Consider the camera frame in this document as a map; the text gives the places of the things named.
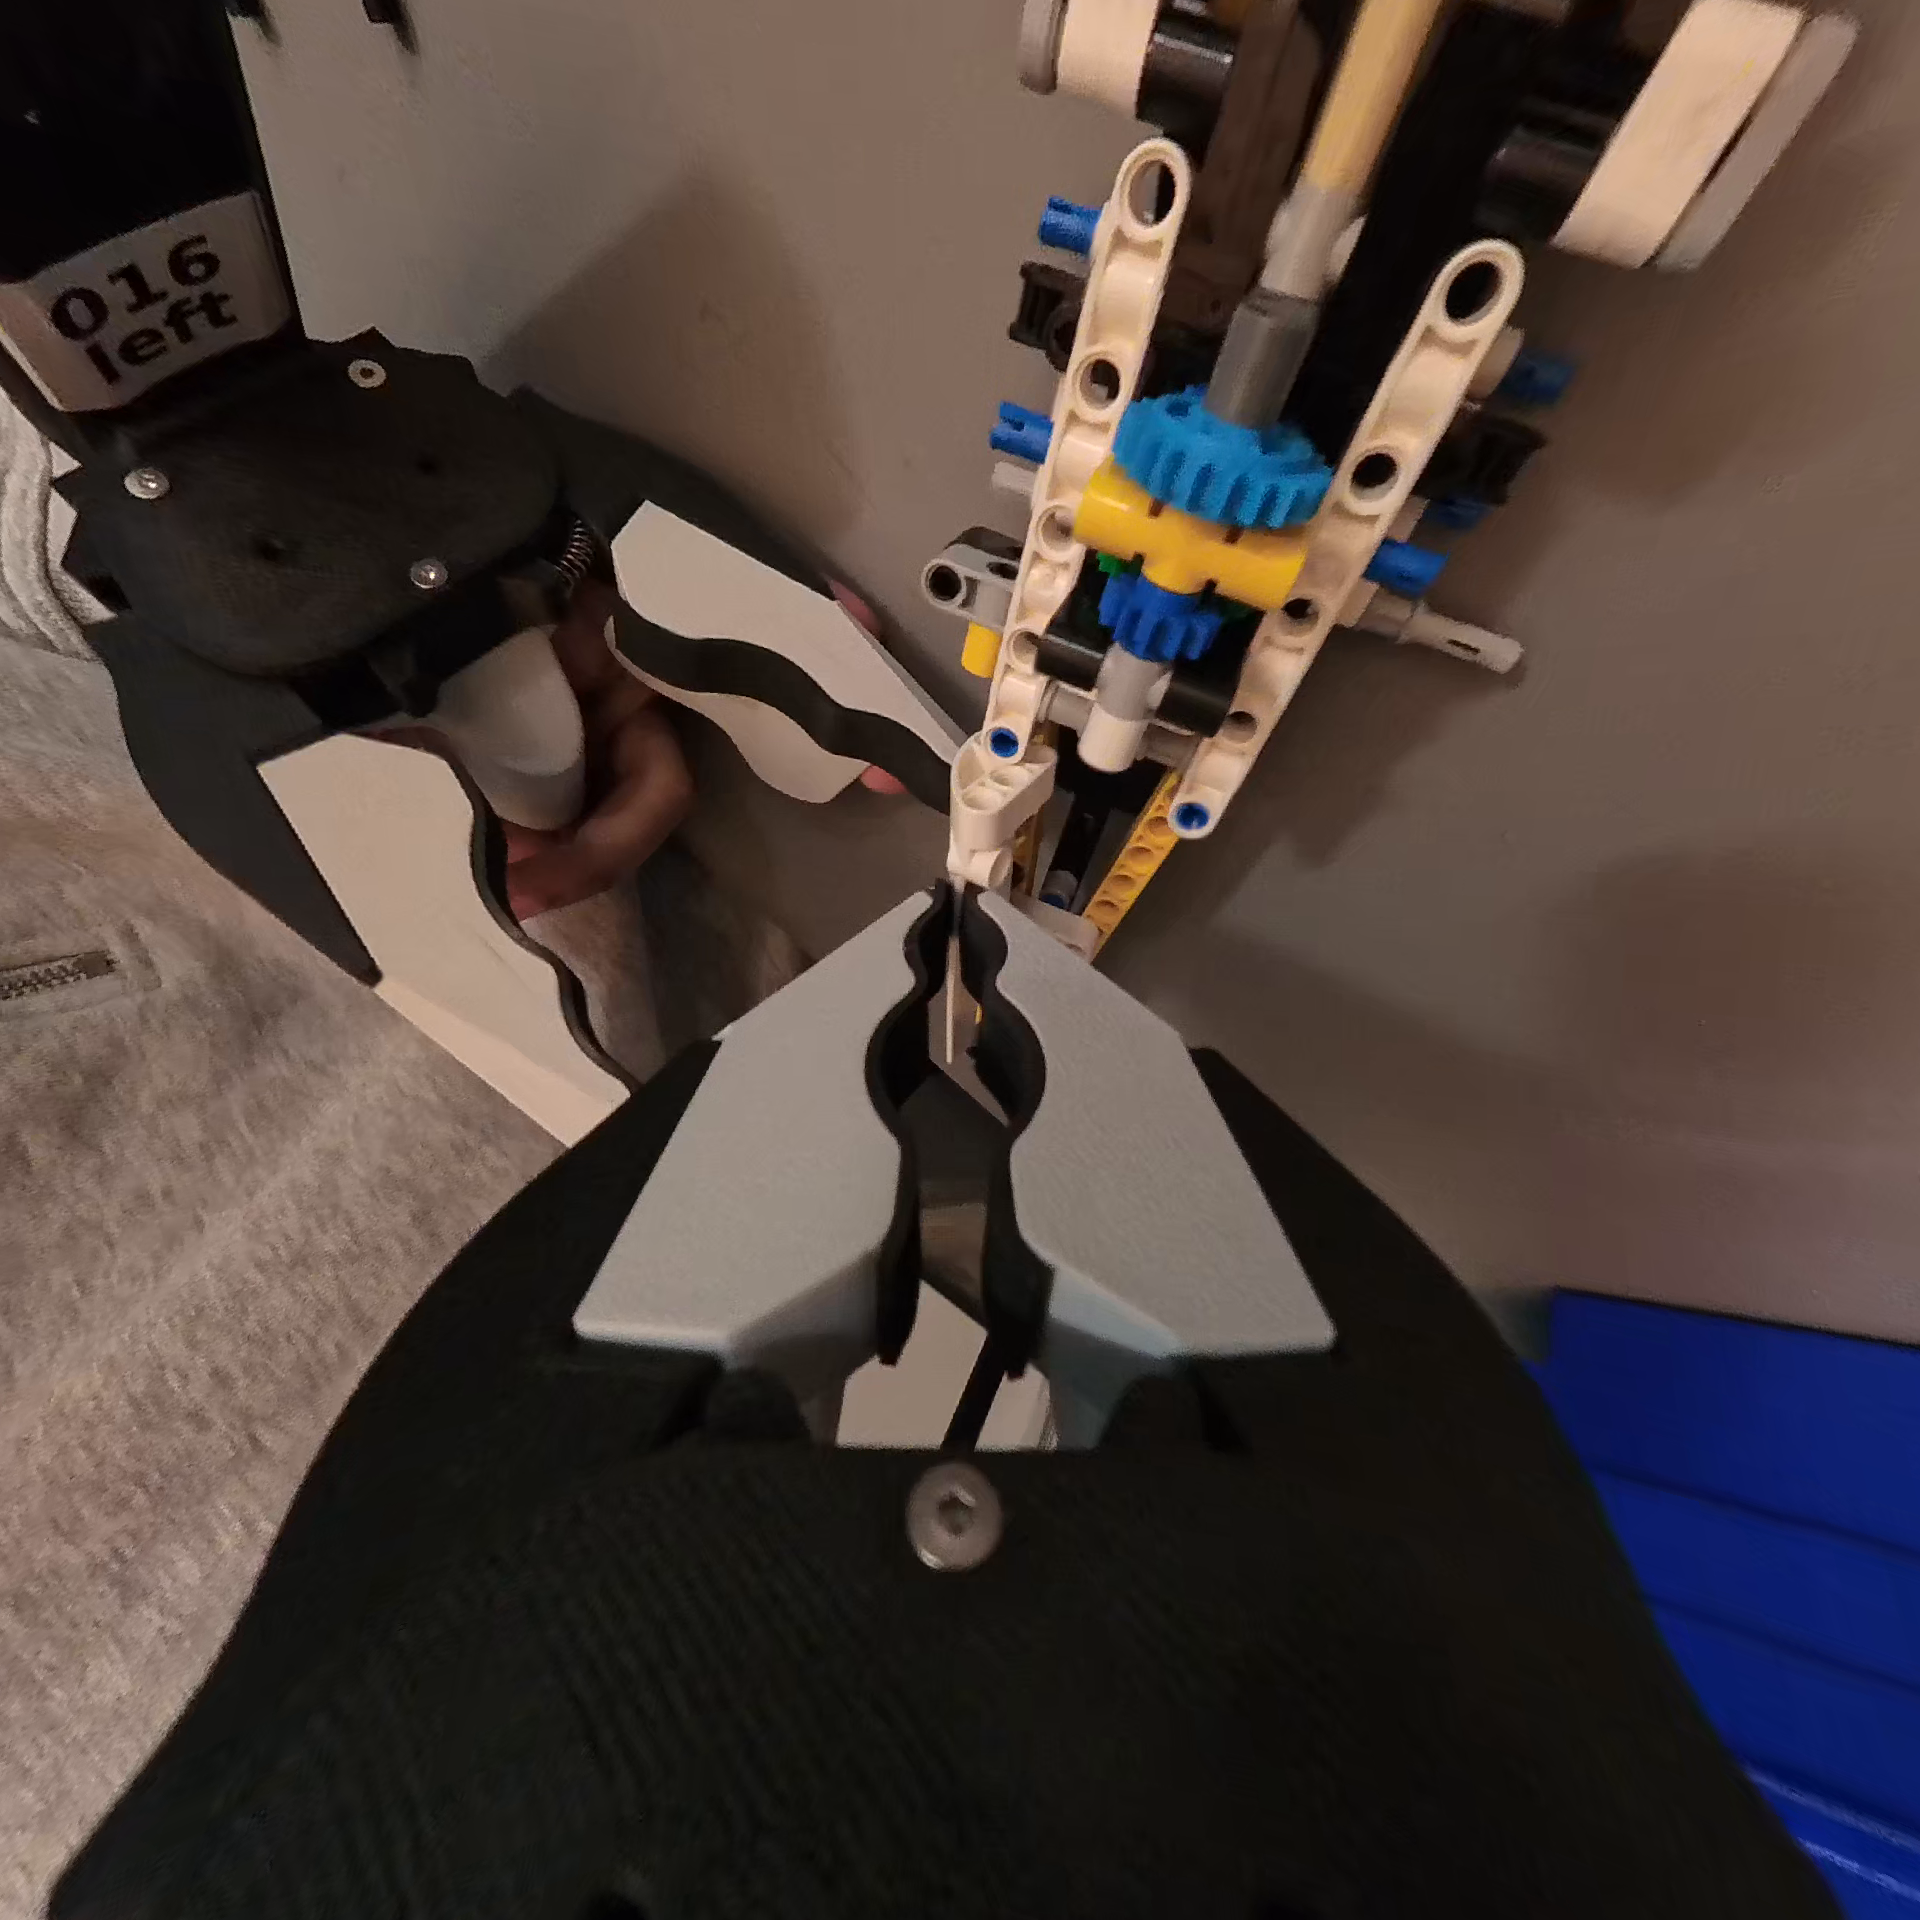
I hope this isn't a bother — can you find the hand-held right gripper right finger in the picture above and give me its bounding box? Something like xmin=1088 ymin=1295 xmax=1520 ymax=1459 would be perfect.
xmin=958 ymin=884 xmax=1340 ymax=1452

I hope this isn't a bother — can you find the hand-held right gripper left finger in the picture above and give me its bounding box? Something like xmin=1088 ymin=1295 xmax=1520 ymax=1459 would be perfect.
xmin=574 ymin=883 xmax=955 ymax=1445

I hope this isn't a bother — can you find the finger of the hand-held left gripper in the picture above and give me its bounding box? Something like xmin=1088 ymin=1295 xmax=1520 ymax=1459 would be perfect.
xmin=604 ymin=501 xmax=972 ymax=807
xmin=255 ymin=742 xmax=644 ymax=1152

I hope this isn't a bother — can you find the lego helicopter model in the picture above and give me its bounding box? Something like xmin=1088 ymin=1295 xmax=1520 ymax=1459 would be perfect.
xmin=919 ymin=0 xmax=1863 ymax=963

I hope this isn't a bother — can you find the person's left hand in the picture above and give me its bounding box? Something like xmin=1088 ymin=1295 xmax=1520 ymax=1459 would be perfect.
xmin=502 ymin=599 xmax=695 ymax=922

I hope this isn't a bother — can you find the blue plastic bin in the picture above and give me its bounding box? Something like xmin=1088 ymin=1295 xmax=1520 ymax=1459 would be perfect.
xmin=1522 ymin=1288 xmax=1920 ymax=1920

